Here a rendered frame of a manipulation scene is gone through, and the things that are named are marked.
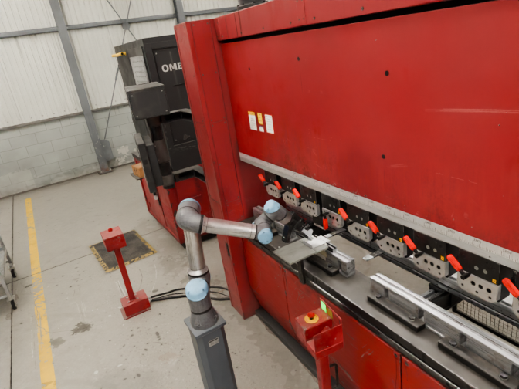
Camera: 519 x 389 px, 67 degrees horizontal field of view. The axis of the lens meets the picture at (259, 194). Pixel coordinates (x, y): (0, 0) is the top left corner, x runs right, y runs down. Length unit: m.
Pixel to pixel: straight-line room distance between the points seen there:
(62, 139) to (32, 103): 0.83
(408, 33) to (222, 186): 1.78
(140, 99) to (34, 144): 6.26
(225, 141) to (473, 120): 1.81
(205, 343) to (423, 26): 1.75
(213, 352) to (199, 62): 1.76
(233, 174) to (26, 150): 6.48
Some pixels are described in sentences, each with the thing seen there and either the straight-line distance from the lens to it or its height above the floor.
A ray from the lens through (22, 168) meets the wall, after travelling 8.99.
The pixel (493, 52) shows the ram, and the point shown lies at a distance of 1.36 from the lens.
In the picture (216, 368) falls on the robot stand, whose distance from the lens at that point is 2.37.
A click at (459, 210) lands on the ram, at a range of 1.54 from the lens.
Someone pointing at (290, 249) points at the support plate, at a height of 1.00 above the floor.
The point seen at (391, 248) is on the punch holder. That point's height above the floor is 1.20.
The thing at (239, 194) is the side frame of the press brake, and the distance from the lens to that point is 2.96.
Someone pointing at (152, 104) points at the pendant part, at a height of 1.84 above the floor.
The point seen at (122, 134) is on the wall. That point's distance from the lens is 9.08.
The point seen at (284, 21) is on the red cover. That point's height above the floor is 2.19.
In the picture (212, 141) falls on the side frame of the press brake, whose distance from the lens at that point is 2.78.
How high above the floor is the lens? 2.14
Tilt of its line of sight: 21 degrees down
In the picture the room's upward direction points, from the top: 9 degrees counter-clockwise
